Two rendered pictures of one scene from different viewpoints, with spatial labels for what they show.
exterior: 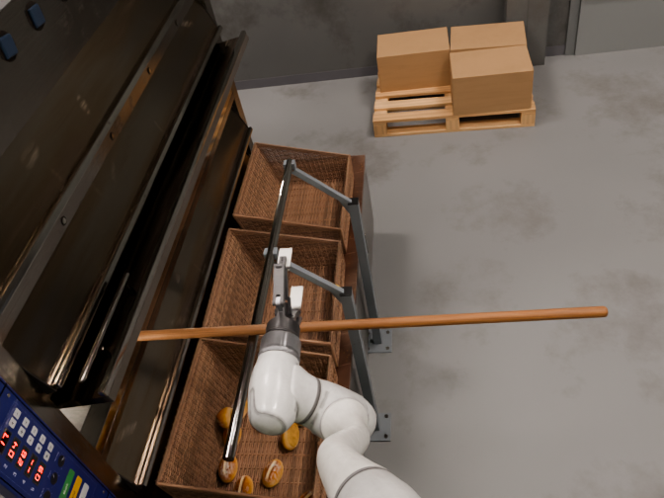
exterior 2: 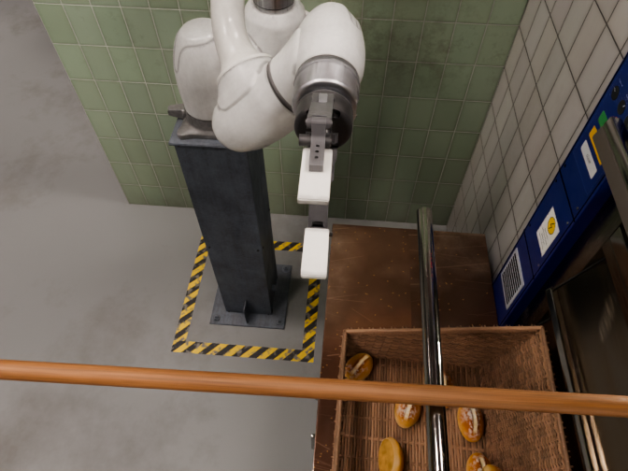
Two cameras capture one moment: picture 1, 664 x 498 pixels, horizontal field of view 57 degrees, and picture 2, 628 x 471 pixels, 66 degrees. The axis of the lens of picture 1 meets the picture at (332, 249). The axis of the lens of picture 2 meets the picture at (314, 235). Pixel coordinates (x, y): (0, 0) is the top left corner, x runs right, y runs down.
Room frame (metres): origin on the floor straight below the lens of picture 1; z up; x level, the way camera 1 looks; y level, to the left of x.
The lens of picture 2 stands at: (1.35, 0.06, 1.91)
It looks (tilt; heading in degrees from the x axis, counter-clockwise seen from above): 54 degrees down; 171
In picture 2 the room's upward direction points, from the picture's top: straight up
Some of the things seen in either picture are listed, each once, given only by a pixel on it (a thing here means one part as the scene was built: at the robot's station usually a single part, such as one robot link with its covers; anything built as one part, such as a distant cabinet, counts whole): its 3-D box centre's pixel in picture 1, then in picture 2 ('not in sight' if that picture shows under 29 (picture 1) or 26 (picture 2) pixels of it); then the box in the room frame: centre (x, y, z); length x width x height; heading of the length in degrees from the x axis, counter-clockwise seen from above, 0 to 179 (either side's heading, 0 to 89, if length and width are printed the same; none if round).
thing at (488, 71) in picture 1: (450, 78); not in sight; (3.88, -1.11, 0.21); 1.13 x 0.77 x 0.42; 77
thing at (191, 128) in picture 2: not in sight; (207, 109); (0.25, -0.07, 1.03); 0.22 x 0.18 x 0.06; 77
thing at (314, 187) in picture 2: (284, 259); (315, 175); (1.02, 0.11, 1.56); 0.07 x 0.03 x 0.01; 168
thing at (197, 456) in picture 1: (257, 424); (437, 450); (1.13, 0.38, 0.72); 0.56 x 0.49 x 0.28; 166
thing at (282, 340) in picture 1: (280, 350); (325, 97); (0.82, 0.16, 1.49); 0.09 x 0.06 x 0.09; 78
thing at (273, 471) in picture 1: (272, 471); (407, 407); (1.01, 0.36, 0.62); 0.10 x 0.07 x 0.05; 151
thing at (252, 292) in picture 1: (280, 293); not in sight; (1.71, 0.25, 0.72); 0.56 x 0.49 x 0.28; 167
